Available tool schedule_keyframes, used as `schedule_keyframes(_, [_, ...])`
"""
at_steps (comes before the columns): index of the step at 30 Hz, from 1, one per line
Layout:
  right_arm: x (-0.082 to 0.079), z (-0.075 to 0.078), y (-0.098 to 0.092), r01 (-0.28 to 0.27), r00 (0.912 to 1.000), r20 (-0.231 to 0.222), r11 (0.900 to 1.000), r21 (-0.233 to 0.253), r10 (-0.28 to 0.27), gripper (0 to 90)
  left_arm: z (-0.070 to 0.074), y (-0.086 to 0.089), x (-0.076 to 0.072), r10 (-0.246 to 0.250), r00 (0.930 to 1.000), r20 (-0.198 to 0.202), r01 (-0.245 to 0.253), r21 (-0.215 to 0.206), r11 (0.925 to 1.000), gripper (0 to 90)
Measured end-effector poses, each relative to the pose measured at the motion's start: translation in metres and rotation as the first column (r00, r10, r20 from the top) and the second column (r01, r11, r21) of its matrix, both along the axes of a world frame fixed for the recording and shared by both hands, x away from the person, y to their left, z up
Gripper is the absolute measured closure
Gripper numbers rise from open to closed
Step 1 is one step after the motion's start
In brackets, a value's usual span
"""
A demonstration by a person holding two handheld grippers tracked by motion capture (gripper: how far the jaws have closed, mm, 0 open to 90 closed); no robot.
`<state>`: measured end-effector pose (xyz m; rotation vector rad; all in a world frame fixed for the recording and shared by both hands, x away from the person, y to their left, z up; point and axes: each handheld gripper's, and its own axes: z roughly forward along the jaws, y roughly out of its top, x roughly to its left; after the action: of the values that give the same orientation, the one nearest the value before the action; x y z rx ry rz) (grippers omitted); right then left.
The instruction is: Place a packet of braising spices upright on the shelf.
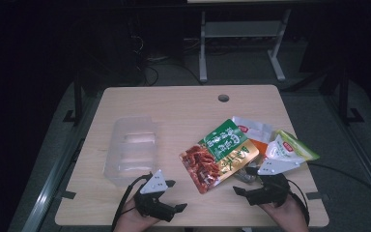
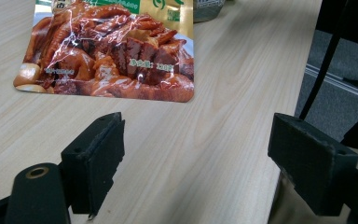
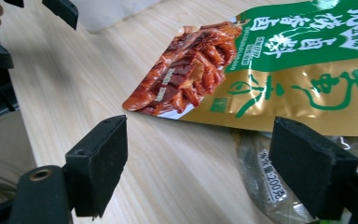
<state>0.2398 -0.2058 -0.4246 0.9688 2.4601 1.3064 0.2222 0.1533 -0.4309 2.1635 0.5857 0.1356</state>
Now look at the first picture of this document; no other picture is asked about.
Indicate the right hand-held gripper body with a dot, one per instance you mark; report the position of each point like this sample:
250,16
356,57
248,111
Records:
275,190

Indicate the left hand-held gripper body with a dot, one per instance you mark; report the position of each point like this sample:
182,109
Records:
153,185

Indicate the green and gold snack bag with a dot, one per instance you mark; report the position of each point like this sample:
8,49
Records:
219,154

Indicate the green and white powder bag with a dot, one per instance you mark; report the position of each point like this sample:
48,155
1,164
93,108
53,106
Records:
286,150

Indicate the clear plastic container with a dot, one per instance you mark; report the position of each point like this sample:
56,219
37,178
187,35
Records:
132,151

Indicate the orange and white powder bag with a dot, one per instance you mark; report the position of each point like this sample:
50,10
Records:
254,130

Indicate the person's right hand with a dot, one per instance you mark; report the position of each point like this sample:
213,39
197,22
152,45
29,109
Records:
288,217

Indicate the person's left hand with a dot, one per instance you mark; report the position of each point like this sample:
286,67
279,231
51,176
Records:
130,220

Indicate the black metal stand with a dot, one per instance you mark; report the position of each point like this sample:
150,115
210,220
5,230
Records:
344,96
77,96

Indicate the black table edge bracket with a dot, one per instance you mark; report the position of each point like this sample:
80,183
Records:
314,196
68,195

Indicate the aluminium floor rail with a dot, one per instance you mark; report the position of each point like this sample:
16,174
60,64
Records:
50,190
360,161

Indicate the white metal desk frame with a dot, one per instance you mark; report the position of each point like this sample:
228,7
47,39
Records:
241,29

